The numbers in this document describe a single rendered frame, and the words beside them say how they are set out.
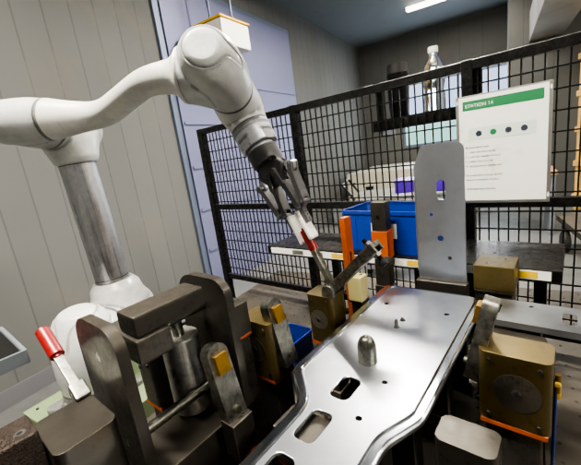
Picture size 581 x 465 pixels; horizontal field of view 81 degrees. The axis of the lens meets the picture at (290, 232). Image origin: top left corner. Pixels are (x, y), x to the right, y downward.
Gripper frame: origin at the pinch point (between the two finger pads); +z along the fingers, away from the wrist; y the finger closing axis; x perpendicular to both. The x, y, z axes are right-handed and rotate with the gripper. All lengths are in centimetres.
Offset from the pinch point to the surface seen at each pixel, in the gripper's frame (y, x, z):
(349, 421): 13.0, -25.9, 28.7
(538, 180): 35, 54, 17
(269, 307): 0.0, -18.8, 11.4
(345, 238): 2.8, 8.6, 6.8
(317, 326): -7.3, -3.0, 21.4
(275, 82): -205, 341, -233
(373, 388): 12.9, -18.6, 28.7
